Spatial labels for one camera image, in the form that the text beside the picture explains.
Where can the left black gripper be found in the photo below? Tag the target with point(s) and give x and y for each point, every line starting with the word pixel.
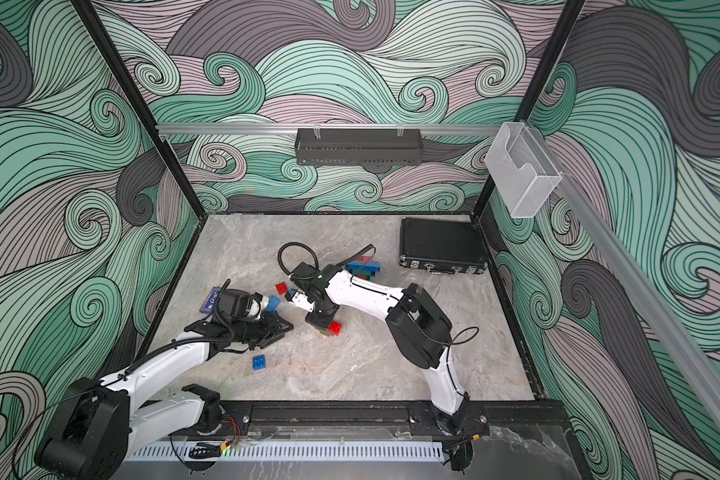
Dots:
pixel 271 331

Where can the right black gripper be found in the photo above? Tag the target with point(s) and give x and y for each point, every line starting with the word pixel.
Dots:
pixel 313 319

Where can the green long lego brick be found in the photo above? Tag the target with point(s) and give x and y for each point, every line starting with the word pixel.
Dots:
pixel 366 275

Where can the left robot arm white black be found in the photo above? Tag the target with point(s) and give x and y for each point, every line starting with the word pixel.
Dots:
pixel 100 423

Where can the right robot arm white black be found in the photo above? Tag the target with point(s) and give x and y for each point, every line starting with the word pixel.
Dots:
pixel 420 329

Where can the blue small lego brick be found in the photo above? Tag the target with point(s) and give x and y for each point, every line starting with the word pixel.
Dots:
pixel 259 363

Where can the small red lego brick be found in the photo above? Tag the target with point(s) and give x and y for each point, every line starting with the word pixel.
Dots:
pixel 281 288

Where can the light blue brick left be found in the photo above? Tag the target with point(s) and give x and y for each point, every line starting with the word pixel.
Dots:
pixel 272 304

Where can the blue card tag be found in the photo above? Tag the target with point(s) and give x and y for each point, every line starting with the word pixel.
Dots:
pixel 208 304

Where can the black case on table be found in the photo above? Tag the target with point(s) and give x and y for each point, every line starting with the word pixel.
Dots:
pixel 442 247

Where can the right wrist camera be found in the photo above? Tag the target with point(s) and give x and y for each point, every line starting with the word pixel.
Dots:
pixel 300 300

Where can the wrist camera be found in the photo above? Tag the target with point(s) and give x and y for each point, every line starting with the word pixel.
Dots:
pixel 233 305
pixel 300 300

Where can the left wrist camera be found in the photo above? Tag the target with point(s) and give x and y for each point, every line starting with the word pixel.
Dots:
pixel 233 305

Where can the black perforated wall tray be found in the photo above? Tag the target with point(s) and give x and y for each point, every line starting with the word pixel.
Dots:
pixel 376 148

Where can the white slotted cable duct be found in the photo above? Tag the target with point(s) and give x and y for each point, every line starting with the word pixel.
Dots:
pixel 298 451

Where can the black frame post left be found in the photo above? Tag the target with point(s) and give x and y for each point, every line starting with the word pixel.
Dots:
pixel 96 30

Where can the black frame post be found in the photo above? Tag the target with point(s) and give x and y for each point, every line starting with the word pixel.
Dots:
pixel 551 36
pixel 96 30

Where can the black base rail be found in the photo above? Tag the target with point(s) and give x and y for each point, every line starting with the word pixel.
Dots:
pixel 418 417

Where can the aluminium rail back wall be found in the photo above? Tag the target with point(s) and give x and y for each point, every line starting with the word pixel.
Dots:
pixel 251 128

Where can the aluminium rail wall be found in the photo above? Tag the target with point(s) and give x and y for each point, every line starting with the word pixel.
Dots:
pixel 594 216
pixel 251 128

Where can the clear plastic wall bin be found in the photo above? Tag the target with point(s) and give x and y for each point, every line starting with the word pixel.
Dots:
pixel 521 165

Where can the black frame post right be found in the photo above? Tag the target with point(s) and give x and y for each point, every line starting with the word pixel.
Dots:
pixel 551 36

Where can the aluminium rail right wall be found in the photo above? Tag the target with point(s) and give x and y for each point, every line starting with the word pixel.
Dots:
pixel 594 216

